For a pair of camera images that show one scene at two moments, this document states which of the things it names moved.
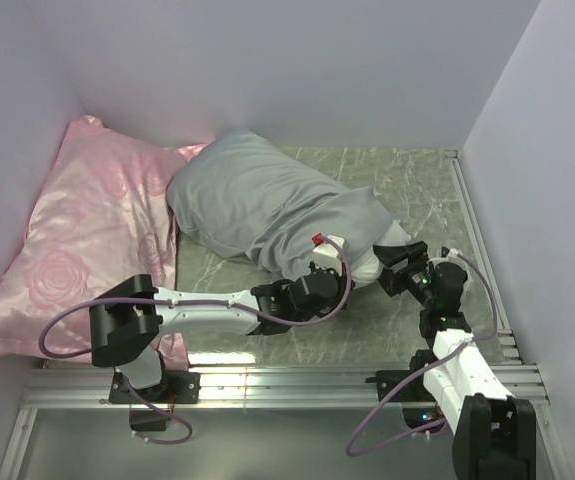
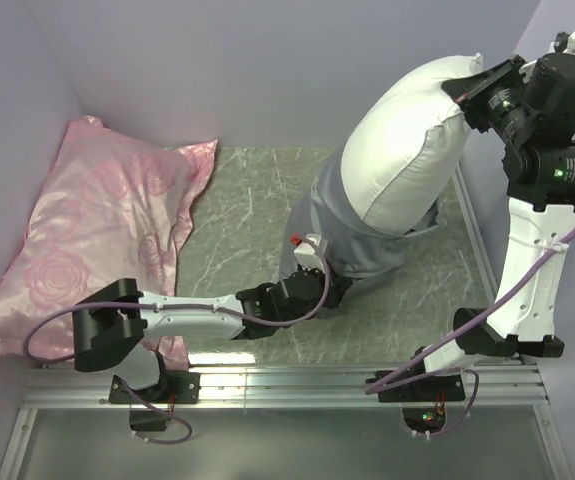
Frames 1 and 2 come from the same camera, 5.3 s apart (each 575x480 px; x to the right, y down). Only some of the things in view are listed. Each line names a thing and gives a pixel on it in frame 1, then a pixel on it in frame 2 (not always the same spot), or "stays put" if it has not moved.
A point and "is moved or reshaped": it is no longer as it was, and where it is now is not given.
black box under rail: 147,420 stays put
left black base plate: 175,387 stays put
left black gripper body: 336,303 stays put
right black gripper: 392,280 to 468,89
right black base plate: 388,381 stays put
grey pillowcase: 243,196 is moved or reshaped
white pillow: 368,269 to 404,149
